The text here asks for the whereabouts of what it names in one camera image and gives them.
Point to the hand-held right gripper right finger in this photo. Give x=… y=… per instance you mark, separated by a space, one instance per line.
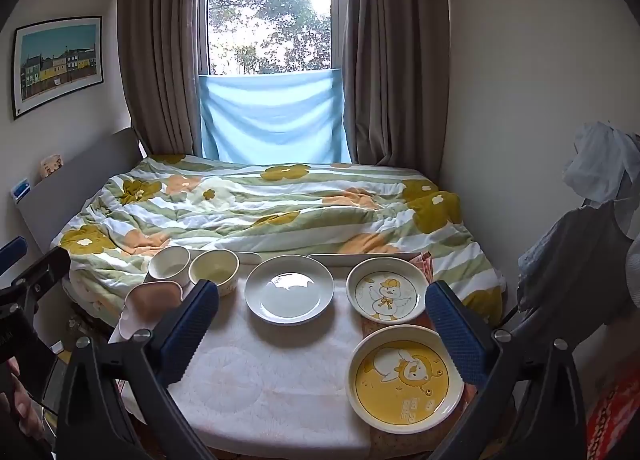
x=455 y=335

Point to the plain white plate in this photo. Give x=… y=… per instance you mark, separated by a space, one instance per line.
x=289 y=290

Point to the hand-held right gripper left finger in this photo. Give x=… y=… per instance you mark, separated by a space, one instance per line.
x=195 y=325

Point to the beige wavy-edged bowl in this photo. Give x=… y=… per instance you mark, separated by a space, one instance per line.
x=150 y=302

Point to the cream round bowl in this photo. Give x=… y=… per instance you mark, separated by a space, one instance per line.
x=215 y=267

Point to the grey bed headboard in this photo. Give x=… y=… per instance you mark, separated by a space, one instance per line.
x=75 y=180

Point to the small blue card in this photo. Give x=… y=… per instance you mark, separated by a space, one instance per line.
x=21 y=191

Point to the red patterned rug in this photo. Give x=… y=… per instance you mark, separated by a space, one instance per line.
x=612 y=415

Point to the orange floral cloth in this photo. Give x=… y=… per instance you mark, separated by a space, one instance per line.
x=422 y=265

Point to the pale blue garment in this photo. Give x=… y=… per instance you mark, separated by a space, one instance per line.
x=600 y=160

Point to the black metal rack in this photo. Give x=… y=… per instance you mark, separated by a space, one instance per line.
x=512 y=315

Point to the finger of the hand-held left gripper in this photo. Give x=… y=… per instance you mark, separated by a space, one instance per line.
x=45 y=267
x=12 y=250

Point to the yellow bear print plate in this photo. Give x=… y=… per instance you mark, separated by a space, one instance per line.
x=400 y=380

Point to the light blue cloth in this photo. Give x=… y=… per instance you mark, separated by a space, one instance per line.
x=275 y=115

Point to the white cup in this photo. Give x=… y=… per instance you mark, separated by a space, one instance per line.
x=169 y=264

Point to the grey garment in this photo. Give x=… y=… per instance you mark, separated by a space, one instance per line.
x=575 y=260

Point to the window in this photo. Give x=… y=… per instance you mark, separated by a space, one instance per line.
x=270 y=15

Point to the white duck print plate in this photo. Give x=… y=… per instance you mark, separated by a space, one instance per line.
x=387 y=292

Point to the small pink box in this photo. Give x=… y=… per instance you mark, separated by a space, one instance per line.
x=51 y=165

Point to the person's left hand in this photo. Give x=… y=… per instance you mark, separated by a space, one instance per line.
x=22 y=407

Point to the framed wall poster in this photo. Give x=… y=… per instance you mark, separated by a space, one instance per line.
x=57 y=65

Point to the floral striped blanket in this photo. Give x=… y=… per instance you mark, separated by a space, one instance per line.
x=280 y=210

